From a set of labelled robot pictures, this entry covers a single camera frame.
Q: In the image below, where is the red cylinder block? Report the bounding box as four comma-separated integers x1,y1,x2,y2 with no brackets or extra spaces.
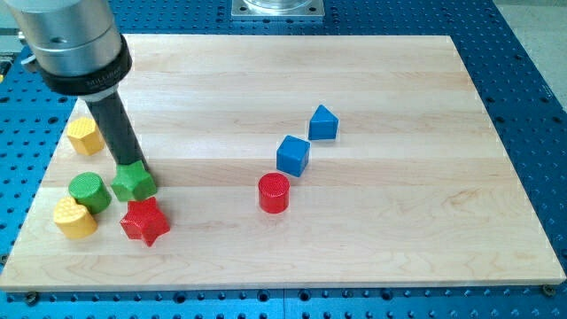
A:
258,173,291,214

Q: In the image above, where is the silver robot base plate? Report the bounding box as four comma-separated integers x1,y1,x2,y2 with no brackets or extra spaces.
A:
231,0,325,19

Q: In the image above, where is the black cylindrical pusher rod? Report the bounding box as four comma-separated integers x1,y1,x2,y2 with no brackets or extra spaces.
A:
82,90,147,167

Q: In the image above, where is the blue cube block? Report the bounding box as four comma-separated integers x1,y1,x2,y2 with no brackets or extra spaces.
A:
276,136,310,177

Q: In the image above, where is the red star block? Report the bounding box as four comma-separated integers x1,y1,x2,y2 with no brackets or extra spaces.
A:
120,197,171,246

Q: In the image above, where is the yellow heart block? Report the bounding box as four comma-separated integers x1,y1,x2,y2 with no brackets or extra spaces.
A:
53,197,97,239

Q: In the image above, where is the green star block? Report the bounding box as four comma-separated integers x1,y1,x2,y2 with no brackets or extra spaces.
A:
111,160,157,202

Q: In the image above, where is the yellow hexagon block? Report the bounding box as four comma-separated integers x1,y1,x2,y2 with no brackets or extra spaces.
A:
66,117,105,156

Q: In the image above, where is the blue triangle block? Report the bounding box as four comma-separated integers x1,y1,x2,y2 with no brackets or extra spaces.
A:
307,105,339,140

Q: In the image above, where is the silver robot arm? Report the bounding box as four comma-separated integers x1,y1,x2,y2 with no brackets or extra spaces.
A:
5,0,132,102

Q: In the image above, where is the wooden board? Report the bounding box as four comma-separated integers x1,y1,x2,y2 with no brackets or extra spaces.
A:
1,35,565,292

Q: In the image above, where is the green cylinder block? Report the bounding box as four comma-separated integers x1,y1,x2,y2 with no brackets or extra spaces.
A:
68,172,112,214

